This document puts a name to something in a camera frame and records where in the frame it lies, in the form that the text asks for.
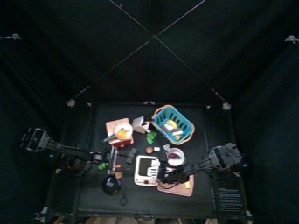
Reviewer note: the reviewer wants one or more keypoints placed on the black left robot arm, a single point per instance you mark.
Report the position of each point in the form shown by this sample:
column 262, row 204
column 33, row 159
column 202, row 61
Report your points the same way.
column 66, row 149

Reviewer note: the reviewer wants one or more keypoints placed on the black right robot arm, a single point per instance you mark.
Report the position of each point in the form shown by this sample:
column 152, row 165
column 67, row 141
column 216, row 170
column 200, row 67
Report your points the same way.
column 212, row 162

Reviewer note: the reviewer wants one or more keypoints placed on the orange salmon sushi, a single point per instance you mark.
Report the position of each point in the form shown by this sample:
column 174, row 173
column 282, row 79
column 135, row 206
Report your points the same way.
column 148, row 150

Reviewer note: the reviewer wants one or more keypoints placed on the small orange toy piece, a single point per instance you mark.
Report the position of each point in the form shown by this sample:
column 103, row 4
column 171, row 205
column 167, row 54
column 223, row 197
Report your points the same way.
column 118, row 166

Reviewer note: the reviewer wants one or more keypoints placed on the green toy pepper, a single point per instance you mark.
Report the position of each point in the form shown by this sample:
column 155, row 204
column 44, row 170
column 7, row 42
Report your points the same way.
column 103, row 166

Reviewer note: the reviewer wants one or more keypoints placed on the dark grey toy block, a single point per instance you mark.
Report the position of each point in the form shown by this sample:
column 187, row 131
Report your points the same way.
column 131, row 155

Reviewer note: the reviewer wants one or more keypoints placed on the pink cutting board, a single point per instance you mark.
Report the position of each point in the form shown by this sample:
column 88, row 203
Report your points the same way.
column 176, row 187

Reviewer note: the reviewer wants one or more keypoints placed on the small yellow toy piece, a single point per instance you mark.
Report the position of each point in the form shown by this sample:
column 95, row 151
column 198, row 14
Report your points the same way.
column 187, row 184

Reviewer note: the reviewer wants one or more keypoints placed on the white toy cash register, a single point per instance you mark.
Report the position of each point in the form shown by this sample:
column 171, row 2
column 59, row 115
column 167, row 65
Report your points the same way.
column 146, row 170

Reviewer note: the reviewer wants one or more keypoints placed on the brown toy food piece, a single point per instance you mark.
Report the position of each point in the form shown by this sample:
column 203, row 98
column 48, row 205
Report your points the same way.
column 118, row 174

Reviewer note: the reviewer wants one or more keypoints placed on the purple toy eggplant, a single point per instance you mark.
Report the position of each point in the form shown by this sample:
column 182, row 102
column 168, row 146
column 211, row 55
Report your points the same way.
column 172, row 156

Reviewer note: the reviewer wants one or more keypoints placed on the purple and white cup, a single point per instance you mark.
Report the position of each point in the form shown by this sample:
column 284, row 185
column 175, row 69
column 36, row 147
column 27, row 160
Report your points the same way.
column 175, row 156

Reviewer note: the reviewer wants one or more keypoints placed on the small white toy piece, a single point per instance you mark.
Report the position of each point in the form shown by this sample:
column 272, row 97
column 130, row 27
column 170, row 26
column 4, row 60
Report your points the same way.
column 156, row 148

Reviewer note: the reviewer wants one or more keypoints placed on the white frying pan with egg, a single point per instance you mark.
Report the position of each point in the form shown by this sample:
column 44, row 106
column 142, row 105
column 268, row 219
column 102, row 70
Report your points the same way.
column 123, row 130

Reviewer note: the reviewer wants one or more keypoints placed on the black toy ladle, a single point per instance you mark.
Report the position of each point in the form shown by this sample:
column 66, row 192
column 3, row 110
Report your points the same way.
column 111, row 183

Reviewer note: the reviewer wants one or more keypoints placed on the green toy vegetable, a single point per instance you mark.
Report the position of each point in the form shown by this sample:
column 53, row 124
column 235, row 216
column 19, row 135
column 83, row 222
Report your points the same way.
column 151, row 136

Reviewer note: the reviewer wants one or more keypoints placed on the white toy box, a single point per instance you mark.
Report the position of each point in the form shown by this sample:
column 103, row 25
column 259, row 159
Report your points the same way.
column 140, row 124

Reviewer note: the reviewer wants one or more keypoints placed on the red and white toy food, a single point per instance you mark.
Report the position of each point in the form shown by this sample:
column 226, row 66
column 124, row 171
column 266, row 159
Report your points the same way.
column 178, row 133

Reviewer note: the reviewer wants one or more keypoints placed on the white toy food piece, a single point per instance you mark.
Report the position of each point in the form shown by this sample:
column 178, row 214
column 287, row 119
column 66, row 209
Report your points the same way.
column 167, row 127

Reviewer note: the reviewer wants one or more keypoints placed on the teal basket with orange rim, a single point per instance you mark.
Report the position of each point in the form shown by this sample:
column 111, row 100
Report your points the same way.
column 172, row 124

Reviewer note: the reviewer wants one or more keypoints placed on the yellow toy banana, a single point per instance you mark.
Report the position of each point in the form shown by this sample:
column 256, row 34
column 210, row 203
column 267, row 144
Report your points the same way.
column 171, row 124

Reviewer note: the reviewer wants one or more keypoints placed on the grey frame bracket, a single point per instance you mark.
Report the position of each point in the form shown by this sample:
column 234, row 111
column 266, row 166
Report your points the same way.
column 226, row 105
column 71, row 102

